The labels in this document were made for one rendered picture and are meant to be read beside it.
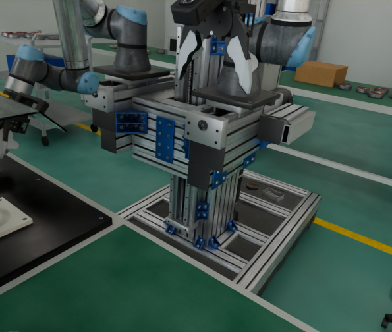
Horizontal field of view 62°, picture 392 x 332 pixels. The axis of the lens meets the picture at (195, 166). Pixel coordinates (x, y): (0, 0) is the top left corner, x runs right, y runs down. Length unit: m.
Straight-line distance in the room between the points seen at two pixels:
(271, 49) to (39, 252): 0.81
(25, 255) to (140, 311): 0.29
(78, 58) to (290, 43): 0.64
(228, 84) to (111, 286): 0.68
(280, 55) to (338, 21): 6.07
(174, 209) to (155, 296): 0.90
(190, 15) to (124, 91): 0.86
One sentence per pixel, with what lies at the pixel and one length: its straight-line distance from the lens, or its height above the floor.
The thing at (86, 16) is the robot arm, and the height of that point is 1.22.
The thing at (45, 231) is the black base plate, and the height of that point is 0.77.
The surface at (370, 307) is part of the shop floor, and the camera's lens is 1.99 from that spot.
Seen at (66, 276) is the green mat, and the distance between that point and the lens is 0.78.
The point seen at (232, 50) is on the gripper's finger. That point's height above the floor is 1.22.
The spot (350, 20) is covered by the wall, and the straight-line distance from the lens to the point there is 7.04.
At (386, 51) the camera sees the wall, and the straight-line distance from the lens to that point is 6.92.
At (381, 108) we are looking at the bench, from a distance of 2.76.
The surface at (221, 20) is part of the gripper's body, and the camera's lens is 0.57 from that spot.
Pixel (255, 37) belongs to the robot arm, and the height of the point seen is 1.22.
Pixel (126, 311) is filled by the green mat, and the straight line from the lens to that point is 0.69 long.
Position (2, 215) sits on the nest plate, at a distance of 0.95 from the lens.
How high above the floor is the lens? 1.28
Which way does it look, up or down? 25 degrees down
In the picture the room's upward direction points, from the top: 5 degrees clockwise
